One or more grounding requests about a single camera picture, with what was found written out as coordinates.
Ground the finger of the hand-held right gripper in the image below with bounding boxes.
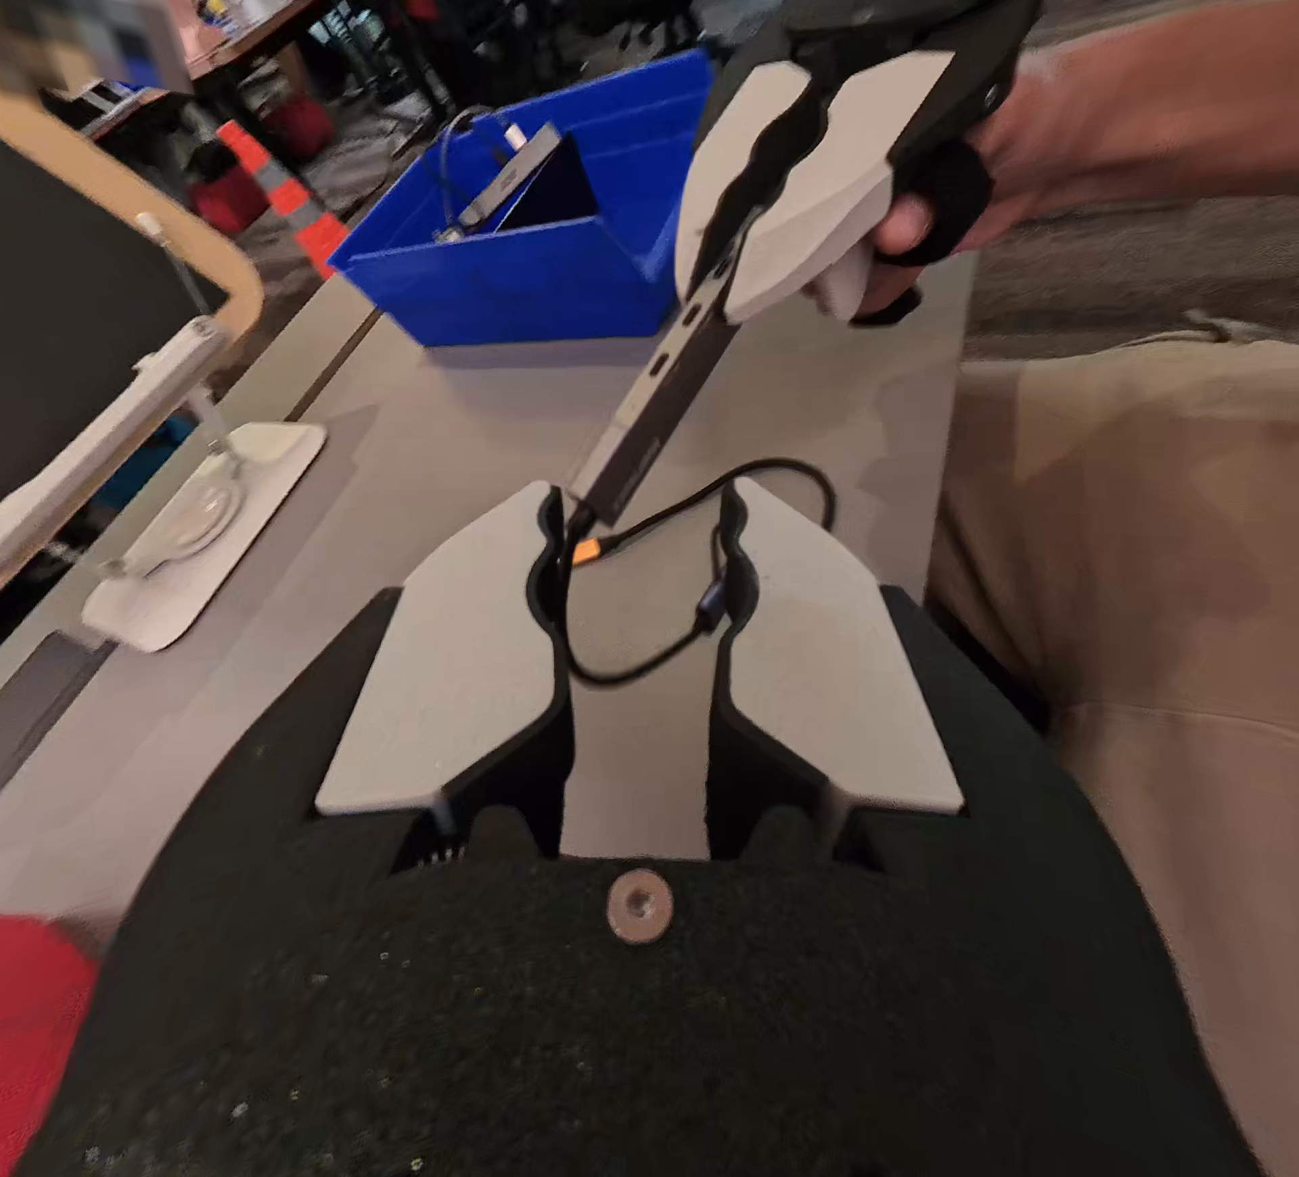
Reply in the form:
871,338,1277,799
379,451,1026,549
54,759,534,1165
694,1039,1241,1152
724,51,957,328
673,63,816,305

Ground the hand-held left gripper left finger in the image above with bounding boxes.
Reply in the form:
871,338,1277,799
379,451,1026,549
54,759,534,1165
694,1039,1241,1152
315,479,577,820

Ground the person's right forearm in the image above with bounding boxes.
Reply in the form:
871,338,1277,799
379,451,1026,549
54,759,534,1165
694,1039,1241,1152
1095,0,1299,208

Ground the black wood-rimmed board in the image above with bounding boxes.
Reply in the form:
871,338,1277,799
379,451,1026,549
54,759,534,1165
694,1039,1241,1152
0,98,265,501

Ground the white board bracket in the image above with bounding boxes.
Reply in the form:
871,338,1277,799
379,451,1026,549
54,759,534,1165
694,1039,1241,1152
0,316,229,582

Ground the dark grey usb hub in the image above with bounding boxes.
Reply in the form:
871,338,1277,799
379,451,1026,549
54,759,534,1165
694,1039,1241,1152
556,248,743,688

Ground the blue plastic bin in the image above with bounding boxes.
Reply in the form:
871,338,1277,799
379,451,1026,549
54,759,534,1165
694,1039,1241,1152
326,45,716,348

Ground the cluttered wooden table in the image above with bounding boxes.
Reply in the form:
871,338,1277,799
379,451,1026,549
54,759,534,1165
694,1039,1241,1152
151,0,407,123

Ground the orange traffic cone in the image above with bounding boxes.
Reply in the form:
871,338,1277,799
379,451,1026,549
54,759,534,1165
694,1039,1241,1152
219,122,350,279

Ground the thin wire with white end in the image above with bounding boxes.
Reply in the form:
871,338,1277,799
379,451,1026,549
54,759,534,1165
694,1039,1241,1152
138,213,219,329

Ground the black cable with orange plugs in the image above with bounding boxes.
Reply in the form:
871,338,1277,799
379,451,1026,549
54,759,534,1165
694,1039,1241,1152
572,458,840,572

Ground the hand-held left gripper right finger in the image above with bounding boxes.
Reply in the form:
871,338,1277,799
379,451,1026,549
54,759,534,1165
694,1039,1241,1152
708,477,968,820

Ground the person's right hand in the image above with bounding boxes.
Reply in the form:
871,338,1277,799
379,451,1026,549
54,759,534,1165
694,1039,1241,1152
862,45,1128,316

